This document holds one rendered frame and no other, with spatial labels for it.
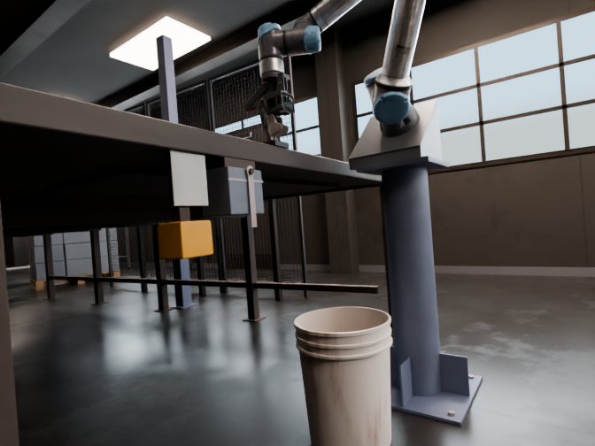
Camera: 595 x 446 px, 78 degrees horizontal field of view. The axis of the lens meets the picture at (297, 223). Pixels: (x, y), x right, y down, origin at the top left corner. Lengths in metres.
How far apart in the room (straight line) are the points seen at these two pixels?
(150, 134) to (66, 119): 0.16
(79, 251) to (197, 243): 5.52
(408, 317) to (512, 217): 2.85
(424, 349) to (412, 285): 0.24
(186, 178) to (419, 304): 0.95
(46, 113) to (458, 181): 3.91
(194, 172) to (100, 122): 0.23
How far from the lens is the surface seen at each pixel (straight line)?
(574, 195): 4.14
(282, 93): 1.17
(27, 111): 0.71
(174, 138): 0.85
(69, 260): 6.30
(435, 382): 1.55
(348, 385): 1.11
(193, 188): 0.87
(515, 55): 4.37
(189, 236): 0.82
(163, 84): 3.64
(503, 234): 4.18
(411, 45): 1.24
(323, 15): 1.33
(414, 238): 1.40
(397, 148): 1.38
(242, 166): 0.99
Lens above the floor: 0.68
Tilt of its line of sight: level
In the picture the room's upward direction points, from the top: 4 degrees counter-clockwise
